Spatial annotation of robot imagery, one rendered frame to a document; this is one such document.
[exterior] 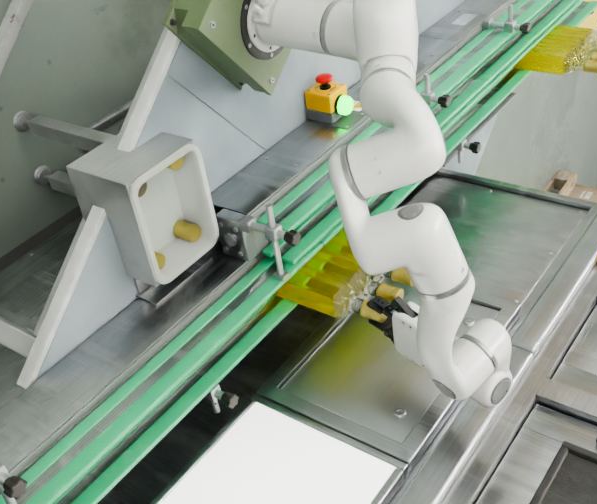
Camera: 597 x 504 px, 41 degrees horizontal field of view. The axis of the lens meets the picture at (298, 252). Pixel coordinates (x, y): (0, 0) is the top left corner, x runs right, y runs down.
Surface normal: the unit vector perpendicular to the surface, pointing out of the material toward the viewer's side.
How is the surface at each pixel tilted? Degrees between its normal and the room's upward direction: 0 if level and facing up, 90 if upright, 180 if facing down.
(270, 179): 90
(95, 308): 0
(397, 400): 90
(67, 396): 90
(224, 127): 0
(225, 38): 1
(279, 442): 90
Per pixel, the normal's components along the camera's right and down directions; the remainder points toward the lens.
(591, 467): -0.13, -0.80
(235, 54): 0.80, 0.28
